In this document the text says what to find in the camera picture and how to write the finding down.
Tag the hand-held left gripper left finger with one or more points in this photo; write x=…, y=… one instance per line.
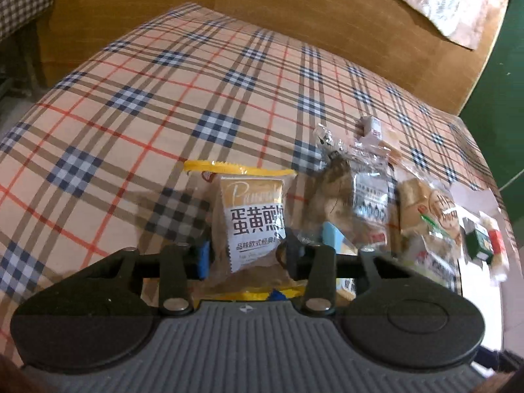
x=203, y=260

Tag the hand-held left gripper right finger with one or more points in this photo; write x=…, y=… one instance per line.
x=292, y=263

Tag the light blue cracker packet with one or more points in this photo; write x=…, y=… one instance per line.
x=333, y=235

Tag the yellow pancake snack packet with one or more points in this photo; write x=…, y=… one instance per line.
x=249, y=213

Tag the pale green snack packet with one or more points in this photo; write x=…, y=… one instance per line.
x=434, y=266

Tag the clear packet of brown cake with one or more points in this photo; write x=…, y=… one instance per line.
x=339, y=196

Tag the bread packet with round print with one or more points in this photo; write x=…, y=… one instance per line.
x=413, y=204

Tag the plaid bed sheet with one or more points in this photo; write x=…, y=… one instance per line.
x=163, y=110

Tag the clear packet of tan cakes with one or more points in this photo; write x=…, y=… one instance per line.
x=370, y=129

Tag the dark green cracker packet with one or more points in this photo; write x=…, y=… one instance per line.
x=479, y=245

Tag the white and red snack packet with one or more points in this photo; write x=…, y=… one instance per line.
x=497, y=249

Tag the green chalkboard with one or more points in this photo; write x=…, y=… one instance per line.
x=507, y=90

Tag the white patterned cloth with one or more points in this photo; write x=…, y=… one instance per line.
x=434, y=0

